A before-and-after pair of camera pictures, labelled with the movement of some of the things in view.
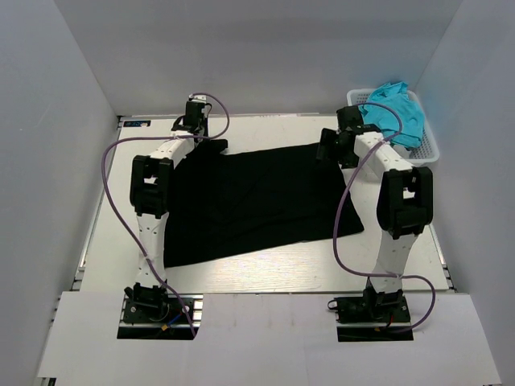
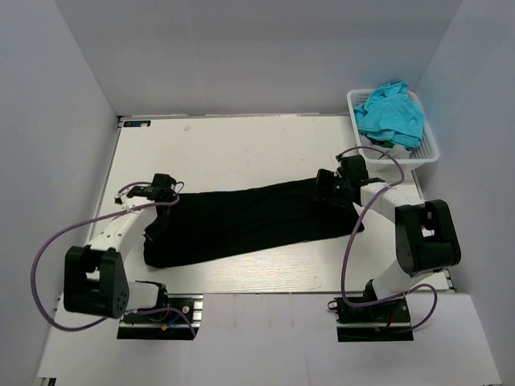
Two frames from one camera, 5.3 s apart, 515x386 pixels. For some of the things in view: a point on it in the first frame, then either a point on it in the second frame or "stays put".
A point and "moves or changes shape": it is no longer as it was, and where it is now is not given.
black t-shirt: (226, 205) moves or changes shape
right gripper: (329, 137) → (327, 178)
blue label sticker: (136, 123) stays put
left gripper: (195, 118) → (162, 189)
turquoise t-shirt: (394, 96) stays put
